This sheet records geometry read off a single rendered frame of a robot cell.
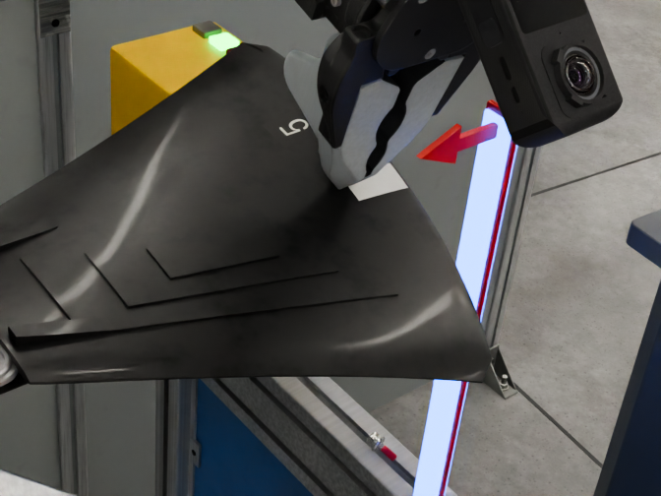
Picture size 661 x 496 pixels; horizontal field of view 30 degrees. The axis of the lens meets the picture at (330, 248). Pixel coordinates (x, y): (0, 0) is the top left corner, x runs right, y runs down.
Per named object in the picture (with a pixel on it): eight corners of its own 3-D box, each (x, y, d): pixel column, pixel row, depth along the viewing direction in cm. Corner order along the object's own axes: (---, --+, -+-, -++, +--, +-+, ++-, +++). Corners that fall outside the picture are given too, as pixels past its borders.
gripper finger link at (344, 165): (290, 119, 64) (341, -20, 57) (356, 201, 62) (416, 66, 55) (241, 135, 62) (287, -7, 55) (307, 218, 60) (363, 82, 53)
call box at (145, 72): (109, 156, 103) (107, 42, 96) (210, 126, 108) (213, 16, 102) (217, 255, 93) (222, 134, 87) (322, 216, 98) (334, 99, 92)
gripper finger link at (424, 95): (337, 105, 66) (391, -31, 59) (402, 183, 63) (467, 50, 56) (290, 119, 64) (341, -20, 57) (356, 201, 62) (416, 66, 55)
